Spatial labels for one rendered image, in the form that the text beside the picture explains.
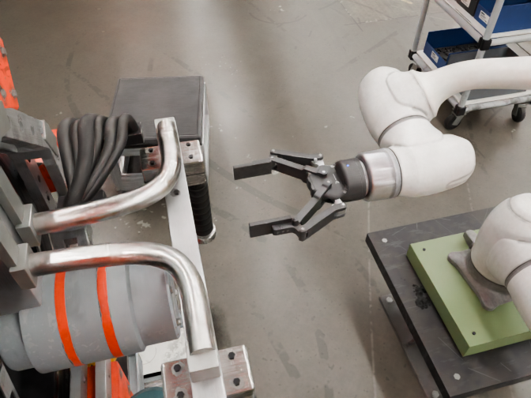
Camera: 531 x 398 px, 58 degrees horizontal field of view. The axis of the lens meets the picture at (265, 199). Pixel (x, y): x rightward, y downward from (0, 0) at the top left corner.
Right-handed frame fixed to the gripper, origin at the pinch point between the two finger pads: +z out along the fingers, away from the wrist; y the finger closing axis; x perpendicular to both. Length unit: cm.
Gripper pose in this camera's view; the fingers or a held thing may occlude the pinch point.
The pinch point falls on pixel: (247, 199)
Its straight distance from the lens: 81.8
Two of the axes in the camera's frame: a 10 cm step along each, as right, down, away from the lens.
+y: -2.3, -7.2, 6.6
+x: -0.1, -6.7, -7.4
